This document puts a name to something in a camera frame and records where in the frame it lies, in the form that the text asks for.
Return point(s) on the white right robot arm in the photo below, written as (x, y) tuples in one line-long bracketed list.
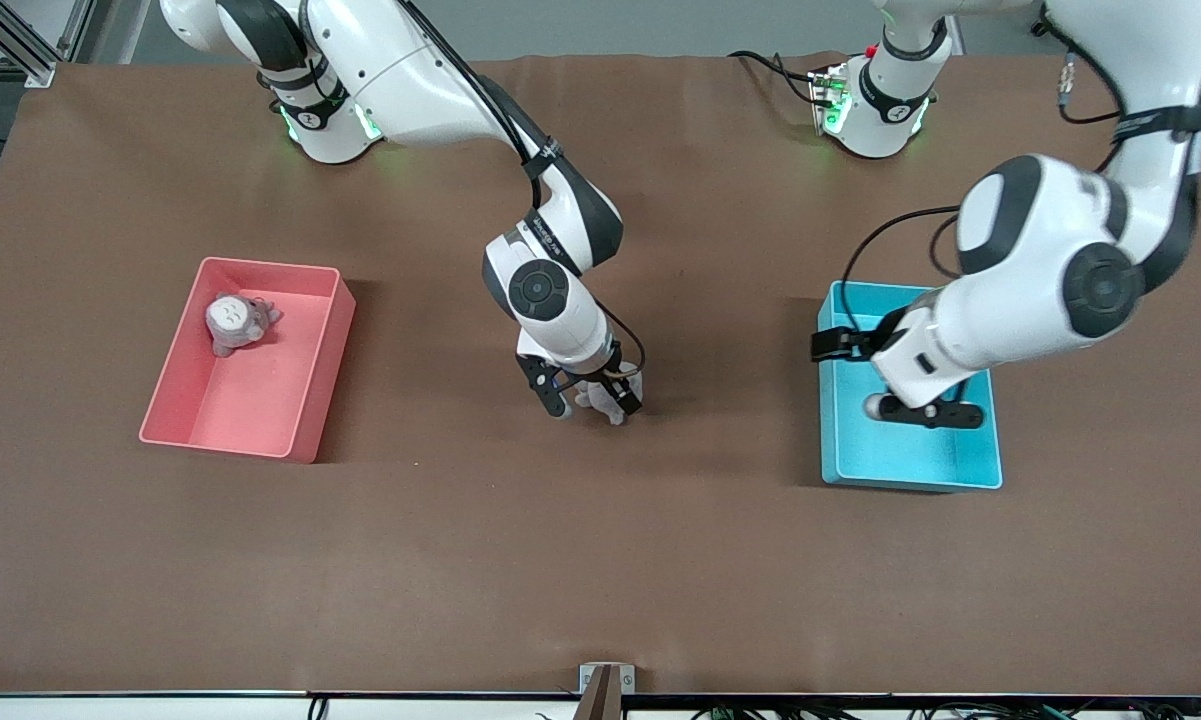
[(410, 70)]

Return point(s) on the brown table cover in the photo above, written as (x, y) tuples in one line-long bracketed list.
[(600, 550)]

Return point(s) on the aluminium frame profile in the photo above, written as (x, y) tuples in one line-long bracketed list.
[(35, 68)]

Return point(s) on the plain grey plush toy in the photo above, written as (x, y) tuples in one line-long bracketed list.
[(600, 398)]

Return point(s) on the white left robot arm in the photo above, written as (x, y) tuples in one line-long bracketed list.
[(1020, 290)]

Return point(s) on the silver metal bracket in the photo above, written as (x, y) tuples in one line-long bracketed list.
[(587, 678)]

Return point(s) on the brown post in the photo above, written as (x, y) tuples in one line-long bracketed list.
[(600, 700)]

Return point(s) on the grey plush toy white face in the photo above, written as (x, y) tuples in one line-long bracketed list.
[(230, 318)]

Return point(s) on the pink plastic box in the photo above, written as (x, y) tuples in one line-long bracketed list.
[(250, 400)]

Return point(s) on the blue plastic box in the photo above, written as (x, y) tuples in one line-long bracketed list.
[(900, 460)]

